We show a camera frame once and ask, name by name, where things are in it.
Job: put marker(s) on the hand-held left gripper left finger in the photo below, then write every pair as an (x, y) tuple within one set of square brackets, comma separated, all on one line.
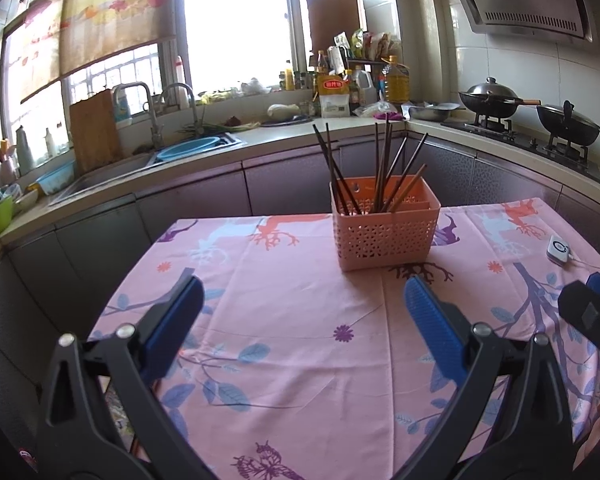
[(175, 330)]

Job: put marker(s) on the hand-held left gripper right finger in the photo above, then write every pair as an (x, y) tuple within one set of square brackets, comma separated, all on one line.
[(435, 330)]

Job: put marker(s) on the orange plastic basket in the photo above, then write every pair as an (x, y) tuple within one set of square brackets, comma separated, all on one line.
[(385, 240)]

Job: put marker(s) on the bundle of wooden chopsticks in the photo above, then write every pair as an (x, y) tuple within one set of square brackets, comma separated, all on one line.
[(382, 185)]

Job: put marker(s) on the small white round-button device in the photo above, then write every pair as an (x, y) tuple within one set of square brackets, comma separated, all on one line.
[(558, 251)]

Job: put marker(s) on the pink floral tablecloth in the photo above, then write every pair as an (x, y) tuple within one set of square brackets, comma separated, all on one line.
[(290, 300)]

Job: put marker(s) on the black gas stove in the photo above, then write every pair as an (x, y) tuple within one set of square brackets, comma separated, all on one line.
[(525, 142)]

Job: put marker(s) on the black wok with lid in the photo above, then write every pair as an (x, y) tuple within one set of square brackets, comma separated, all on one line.
[(567, 125)]

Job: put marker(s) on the steel kitchen sink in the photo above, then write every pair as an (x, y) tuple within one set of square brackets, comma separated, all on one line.
[(110, 175)]

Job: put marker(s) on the blue plastic basin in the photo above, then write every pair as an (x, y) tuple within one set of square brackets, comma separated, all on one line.
[(187, 149)]

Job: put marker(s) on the light blue bowl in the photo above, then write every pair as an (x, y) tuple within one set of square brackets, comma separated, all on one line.
[(56, 179)]

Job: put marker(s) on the tall steel faucet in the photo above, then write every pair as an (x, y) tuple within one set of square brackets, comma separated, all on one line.
[(196, 115), (155, 130)]

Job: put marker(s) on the wooden cutting board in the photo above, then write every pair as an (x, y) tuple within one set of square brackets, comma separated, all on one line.
[(95, 130)]

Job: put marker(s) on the steel basin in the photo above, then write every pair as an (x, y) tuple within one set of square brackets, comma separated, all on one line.
[(432, 111)]

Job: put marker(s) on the small white bottle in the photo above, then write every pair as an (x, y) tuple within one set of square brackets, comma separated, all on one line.
[(50, 144)]

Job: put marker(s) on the blue white detergent bottle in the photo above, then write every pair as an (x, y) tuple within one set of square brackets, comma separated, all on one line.
[(122, 107)]

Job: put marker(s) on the clear plastic bag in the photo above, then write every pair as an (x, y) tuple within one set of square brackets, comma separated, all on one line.
[(375, 109)]

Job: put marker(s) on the pale green bottle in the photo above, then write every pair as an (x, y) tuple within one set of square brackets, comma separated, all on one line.
[(24, 152)]

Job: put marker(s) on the pink yellow toy figure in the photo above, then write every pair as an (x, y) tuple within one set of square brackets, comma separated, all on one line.
[(5, 165)]

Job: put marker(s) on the white radish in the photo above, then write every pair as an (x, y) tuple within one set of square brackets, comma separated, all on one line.
[(282, 112)]

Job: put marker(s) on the white bottle with red cap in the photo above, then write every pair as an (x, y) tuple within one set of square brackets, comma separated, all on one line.
[(182, 82)]

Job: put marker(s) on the yellow cooking oil bottle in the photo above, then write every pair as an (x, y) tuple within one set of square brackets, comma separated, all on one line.
[(396, 82)]

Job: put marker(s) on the white plastic jug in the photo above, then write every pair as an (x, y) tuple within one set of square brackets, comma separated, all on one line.
[(362, 87)]

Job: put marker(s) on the yellow and white box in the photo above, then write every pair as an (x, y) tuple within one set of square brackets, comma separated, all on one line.
[(334, 97)]

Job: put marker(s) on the pile of food packets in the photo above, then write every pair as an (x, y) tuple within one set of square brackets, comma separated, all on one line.
[(367, 45)]

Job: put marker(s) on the patterned window blind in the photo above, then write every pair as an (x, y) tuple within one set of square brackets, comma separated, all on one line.
[(105, 15)]

